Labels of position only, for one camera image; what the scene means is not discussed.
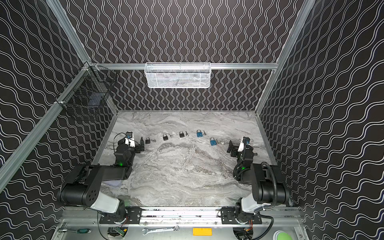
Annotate black padlock with key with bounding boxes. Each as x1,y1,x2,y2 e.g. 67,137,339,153
145,137,157,145

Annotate blue padlock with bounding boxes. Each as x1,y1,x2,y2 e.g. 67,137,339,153
196,130,206,138
210,137,225,146

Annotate dark padlock with keyring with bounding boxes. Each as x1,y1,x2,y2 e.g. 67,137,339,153
163,134,174,141

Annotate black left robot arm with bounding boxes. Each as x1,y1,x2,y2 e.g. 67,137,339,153
58,132,145,224

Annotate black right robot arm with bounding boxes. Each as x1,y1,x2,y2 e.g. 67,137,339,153
227,137,290,224

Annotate silver open-end wrench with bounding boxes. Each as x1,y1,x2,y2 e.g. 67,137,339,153
142,226,180,236

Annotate yellow label plate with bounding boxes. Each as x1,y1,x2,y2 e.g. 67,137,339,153
193,228,213,237

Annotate green round button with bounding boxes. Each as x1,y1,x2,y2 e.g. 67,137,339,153
273,231,293,240

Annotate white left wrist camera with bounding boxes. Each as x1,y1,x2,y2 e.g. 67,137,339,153
125,132,136,148

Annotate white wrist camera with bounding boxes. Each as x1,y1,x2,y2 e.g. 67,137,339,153
238,137,250,152
125,132,136,148

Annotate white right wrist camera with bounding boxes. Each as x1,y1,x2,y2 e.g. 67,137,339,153
238,137,250,152

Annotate white wire mesh basket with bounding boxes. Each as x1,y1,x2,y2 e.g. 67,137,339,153
144,62,212,89

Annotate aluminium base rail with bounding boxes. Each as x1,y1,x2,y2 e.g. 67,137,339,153
60,207,301,227

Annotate black wire mesh basket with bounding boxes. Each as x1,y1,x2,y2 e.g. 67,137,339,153
57,62,118,122

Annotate green handled screwdriver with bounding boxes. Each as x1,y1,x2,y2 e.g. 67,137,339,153
58,228,92,234

